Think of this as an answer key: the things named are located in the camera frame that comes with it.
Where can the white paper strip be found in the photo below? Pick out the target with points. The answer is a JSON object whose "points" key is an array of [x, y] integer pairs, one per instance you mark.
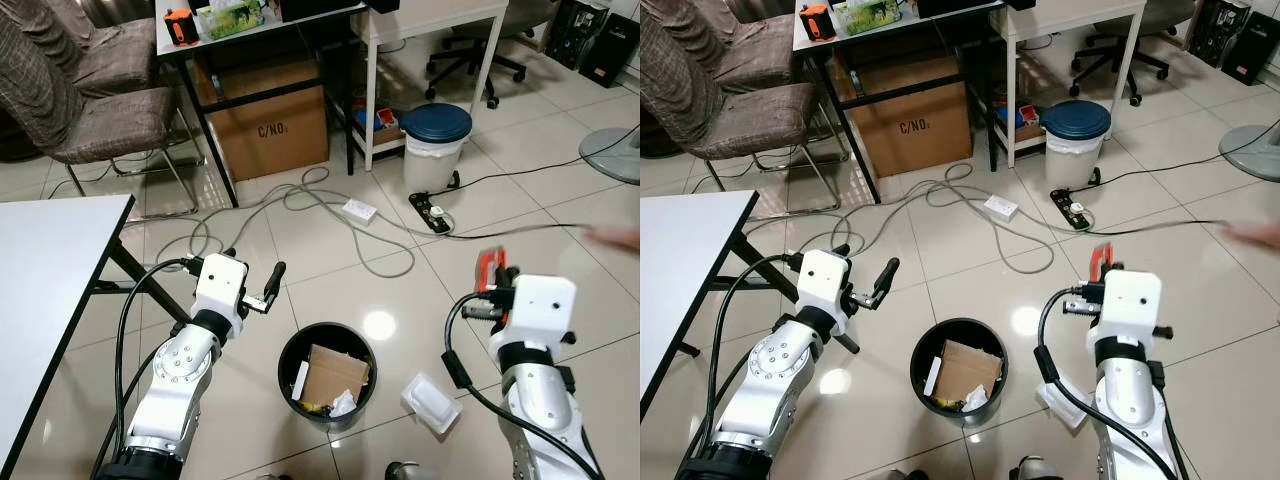
{"points": [[301, 380], [933, 376]]}

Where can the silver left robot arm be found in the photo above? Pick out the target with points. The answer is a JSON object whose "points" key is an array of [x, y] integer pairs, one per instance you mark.
{"points": [[775, 365], [180, 370]]}

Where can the black frame desk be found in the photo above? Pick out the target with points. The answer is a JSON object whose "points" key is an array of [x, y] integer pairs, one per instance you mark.
{"points": [[908, 25], [272, 28]]}

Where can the crumpled white tissue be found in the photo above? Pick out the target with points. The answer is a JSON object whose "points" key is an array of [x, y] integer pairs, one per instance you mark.
{"points": [[976, 398], [342, 403]]}

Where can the brown fabric covered chair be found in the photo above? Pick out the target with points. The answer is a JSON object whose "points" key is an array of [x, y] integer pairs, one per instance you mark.
{"points": [[110, 120], [755, 125], [765, 60], [125, 60]]}

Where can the yellow wrapper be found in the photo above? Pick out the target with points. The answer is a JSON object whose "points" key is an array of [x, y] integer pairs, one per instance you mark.
{"points": [[312, 406], [945, 404]]}

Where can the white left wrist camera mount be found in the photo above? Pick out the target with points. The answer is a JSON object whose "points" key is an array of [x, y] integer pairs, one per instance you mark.
{"points": [[220, 285], [830, 280]]}

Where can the white desk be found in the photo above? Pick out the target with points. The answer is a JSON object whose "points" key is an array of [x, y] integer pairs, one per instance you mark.
{"points": [[440, 15], [1080, 12]]}

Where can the black office chair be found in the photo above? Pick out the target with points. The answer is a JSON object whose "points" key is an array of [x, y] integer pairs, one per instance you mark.
{"points": [[1120, 55], [478, 62]]}

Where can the blue and red small box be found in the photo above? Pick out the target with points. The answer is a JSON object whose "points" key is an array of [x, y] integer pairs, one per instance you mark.
{"points": [[380, 120], [1020, 115]]}

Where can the white bin with blue lid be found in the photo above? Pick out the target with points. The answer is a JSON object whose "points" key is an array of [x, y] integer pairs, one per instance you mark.
{"points": [[1075, 118], [437, 122]]}

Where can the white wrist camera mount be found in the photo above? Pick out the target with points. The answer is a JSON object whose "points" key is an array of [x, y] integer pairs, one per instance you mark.
{"points": [[830, 280], [535, 310], [220, 285], [1125, 305]]}

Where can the black round trash bin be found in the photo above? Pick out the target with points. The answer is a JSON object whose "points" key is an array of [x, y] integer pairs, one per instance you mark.
{"points": [[960, 422], [330, 424]]}

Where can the black power strip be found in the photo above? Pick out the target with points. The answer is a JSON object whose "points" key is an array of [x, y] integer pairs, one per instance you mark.
{"points": [[432, 213], [1072, 210]]}

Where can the black computer tower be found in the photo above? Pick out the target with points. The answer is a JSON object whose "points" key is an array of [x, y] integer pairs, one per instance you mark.
{"points": [[1255, 48], [572, 30], [612, 50], [1215, 28]]}

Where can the brown cardboard sheet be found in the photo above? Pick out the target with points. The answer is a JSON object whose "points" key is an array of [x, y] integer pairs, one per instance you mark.
{"points": [[335, 375], [965, 368]]}

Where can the grey round fan base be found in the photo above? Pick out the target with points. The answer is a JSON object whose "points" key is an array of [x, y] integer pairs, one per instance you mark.
{"points": [[615, 155], [1255, 152]]}

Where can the white power strip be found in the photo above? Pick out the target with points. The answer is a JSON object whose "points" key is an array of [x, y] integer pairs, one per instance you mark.
{"points": [[360, 210], [1001, 207]]}

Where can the orange and black device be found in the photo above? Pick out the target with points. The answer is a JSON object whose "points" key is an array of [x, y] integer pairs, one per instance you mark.
{"points": [[181, 27], [817, 22]]}

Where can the green tissue pack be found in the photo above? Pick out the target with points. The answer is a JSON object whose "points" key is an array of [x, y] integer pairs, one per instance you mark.
{"points": [[230, 18], [865, 15]]}

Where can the person's hand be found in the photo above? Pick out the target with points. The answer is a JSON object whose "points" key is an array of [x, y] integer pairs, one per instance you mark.
{"points": [[1260, 236], [620, 238]]}

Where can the printed brown cardboard box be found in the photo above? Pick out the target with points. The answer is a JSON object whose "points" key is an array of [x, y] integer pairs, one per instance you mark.
{"points": [[270, 130], [910, 125]]}

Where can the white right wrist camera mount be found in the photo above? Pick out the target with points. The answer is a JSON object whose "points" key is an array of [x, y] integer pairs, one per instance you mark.
{"points": [[1125, 305], [535, 310]]}

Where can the robot right leg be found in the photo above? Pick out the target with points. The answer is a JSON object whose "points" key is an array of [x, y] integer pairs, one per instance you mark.
{"points": [[1030, 470], [405, 472]]}

